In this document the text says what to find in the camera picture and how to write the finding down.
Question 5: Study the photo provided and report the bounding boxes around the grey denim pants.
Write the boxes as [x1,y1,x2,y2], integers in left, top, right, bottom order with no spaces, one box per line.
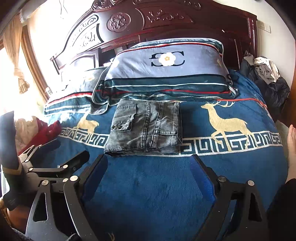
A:
[104,99,183,157]

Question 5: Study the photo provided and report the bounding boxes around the red cloth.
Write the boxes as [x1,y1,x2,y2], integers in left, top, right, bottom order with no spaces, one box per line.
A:
[15,116,62,155]

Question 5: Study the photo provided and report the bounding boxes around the bare foot and leg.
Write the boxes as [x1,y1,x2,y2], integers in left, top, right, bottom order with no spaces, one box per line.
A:
[286,125,296,183]

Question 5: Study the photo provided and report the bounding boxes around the blue deer pattern blanket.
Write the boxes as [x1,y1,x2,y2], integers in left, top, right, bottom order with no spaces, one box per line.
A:
[45,69,289,241]

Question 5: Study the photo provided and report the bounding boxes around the orange wooden wardrobe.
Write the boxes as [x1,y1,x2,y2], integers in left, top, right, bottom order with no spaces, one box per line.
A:
[280,71,296,126]

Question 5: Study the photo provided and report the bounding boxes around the black puffer jacket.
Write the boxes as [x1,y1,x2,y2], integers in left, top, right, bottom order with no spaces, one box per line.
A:
[239,59,290,122]

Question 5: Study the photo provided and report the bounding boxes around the beige curtain with tassel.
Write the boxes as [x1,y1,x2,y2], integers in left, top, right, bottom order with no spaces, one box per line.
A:
[3,14,30,94]

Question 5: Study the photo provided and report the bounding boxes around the white grey clothes pile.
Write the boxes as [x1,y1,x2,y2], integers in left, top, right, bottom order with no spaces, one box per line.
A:
[243,52,280,85]

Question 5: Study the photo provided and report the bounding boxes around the grey blue striped pillow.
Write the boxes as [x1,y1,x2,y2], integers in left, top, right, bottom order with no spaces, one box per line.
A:
[92,38,239,106]

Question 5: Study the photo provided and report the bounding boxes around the carved dark wood headboard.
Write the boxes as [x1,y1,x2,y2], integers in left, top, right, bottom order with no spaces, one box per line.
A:
[51,1,258,73]

